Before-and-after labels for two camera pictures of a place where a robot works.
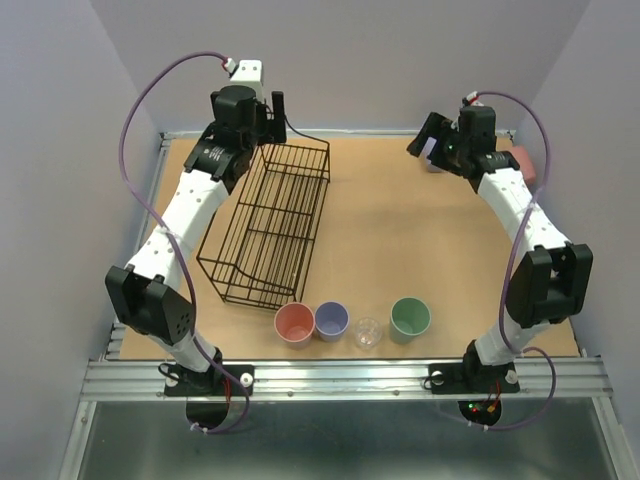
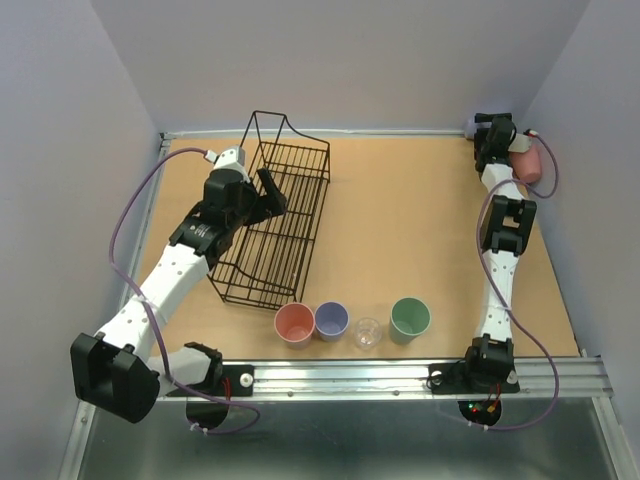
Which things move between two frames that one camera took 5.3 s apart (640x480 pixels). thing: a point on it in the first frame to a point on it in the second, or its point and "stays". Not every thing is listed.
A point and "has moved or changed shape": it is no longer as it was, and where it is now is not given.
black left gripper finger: x=435 y=126 to x=489 y=117
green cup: x=409 y=318 stays
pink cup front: x=295 y=324 stays
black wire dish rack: x=256 y=251 stays
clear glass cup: x=368 y=331 stays
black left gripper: x=278 y=118 to x=256 y=197
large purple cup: x=426 y=151 has moved or changed shape
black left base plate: x=214 y=382 stays
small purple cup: x=331 y=320 stays
